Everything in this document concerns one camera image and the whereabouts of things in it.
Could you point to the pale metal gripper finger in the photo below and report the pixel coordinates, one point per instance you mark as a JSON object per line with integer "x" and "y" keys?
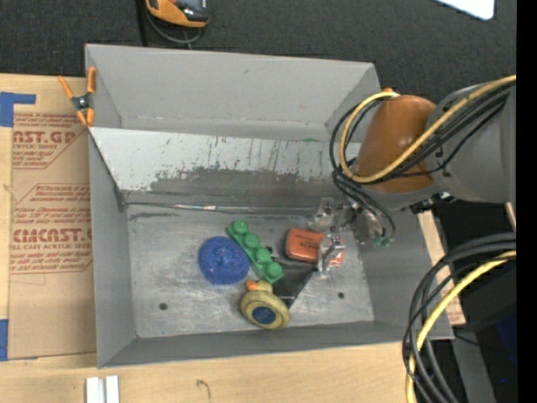
{"x": 327, "y": 214}
{"x": 332, "y": 248}

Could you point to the orange packet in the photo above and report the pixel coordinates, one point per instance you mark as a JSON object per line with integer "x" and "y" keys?
{"x": 303, "y": 245}

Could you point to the black flat triangular piece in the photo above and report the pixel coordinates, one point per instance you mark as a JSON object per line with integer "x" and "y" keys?
{"x": 295, "y": 281}

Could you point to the green studded toy block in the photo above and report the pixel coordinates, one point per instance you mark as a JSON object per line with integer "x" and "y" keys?
{"x": 255, "y": 250}

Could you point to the yellow toy duck blue disc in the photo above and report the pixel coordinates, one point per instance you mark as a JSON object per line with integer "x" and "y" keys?
{"x": 264, "y": 309}

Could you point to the blue round scrubber sponge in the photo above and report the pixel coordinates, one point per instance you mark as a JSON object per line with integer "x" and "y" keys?
{"x": 222, "y": 260}

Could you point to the grey metal bin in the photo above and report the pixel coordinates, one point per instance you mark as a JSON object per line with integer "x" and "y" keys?
{"x": 218, "y": 99}

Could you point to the brown cardboard board red print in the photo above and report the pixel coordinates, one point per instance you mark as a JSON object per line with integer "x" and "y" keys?
{"x": 50, "y": 208}

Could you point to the black cylinder on white bracket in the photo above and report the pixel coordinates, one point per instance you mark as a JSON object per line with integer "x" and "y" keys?
{"x": 432, "y": 202}

